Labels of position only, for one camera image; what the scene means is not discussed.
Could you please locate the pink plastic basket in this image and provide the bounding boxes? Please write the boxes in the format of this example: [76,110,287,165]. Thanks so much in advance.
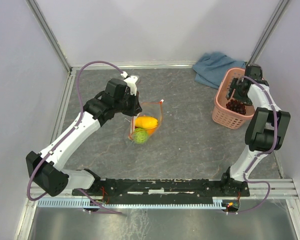
[212,64,269,130]

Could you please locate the yellow mango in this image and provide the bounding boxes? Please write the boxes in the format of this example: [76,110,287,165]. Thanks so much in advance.
[134,116,159,129]

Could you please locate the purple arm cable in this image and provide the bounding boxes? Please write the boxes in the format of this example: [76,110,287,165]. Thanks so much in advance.
[237,75,283,215]
[26,60,127,216]

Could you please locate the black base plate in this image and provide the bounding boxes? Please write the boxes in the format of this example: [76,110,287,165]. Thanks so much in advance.
[85,178,250,204]

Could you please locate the clear zip top bag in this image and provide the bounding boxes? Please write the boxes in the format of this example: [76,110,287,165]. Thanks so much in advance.
[128,99,164,144]

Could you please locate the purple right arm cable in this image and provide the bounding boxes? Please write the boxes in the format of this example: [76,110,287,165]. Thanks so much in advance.
[237,75,283,215]

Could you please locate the green bumpy fruit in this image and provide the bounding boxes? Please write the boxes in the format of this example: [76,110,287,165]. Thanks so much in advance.
[132,127,149,144]

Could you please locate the orange mango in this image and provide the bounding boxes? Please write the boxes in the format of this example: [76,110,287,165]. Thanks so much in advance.
[146,127,157,136]

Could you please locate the dark red grapes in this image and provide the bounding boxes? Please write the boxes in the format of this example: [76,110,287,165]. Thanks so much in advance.
[226,99,246,115]

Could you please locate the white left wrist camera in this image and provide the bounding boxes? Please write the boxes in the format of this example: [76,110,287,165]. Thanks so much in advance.
[120,71,140,96]

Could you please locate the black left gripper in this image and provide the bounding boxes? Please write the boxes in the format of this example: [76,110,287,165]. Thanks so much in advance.
[114,89,143,117]

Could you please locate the light blue cable duct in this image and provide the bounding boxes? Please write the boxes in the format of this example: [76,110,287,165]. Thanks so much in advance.
[37,197,234,210]

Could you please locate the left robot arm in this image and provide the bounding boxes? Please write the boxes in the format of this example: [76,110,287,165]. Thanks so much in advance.
[25,75,142,197]

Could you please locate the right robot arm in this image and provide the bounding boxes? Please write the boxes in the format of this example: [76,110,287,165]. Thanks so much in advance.
[219,64,291,196]

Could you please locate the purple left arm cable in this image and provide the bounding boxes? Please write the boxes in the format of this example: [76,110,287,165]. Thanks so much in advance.
[26,60,127,216]

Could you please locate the blue cloth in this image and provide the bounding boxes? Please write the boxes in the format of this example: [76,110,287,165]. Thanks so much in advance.
[192,51,246,89]

